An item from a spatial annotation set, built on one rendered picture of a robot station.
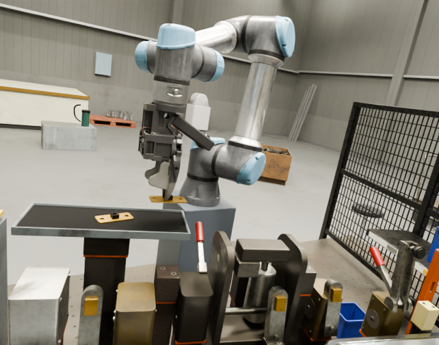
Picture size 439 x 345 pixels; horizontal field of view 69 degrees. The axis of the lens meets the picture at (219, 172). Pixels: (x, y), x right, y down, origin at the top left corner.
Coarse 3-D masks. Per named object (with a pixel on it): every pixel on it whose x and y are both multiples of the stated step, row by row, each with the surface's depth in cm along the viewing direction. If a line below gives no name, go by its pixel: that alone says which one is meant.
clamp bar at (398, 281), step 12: (408, 252) 77; (420, 252) 73; (396, 264) 77; (408, 264) 77; (396, 276) 77; (408, 276) 77; (396, 288) 77; (408, 288) 77; (396, 300) 77; (396, 312) 77
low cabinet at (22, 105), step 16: (0, 80) 786; (0, 96) 660; (16, 96) 674; (32, 96) 687; (48, 96) 702; (64, 96) 713; (80, 96) 729; (0, 112) 668; (16, 112) 682; (32, 112) 696; (48, 112) 711; (64, 112) 727; (80, 112) 743; (16, 128) 693; (32, 128) 708
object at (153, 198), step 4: (152, 196) 73; (156, 196) 74; (160, 196) 74; (164, 196) 74; (172, 196) 73; (176, 196) 76; (180, 196) 77; (152, 200) 71; (156, 200) 72; (160, 200) 72; (164, 200) 73; (168, 200) 73; (172, 200) 73; (176, 200) 74; (180, 200) 74; (184, 200) 75
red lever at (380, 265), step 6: (372, 246) 87; (372, 252) 86; (378, 252) 86; (378, 258) 85; (378, 264) 84; (384, 264) 84; (384, 270) 83; (384, 276) 82; (384, 282) 82; (390, 282) 81; (390, 288) 80
